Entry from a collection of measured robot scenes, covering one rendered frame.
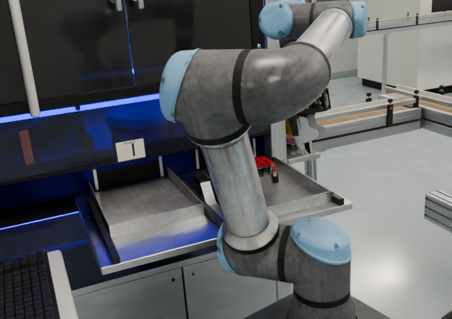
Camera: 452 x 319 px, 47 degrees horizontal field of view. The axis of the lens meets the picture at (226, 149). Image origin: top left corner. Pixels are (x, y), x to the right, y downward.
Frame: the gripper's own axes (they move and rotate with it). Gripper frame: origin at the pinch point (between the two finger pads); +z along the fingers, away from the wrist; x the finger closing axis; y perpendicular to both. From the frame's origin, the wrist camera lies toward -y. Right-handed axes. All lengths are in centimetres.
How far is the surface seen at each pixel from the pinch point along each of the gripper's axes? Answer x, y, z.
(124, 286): 0, -71, 39
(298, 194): 19.7, -12.9, 15.7
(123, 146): -2, -57, -6
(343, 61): 595, -198, -41
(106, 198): -6, -65, 9
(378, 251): 158, -39, 81
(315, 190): 23.1, -9.2, 15.5
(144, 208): -6, -49, 12
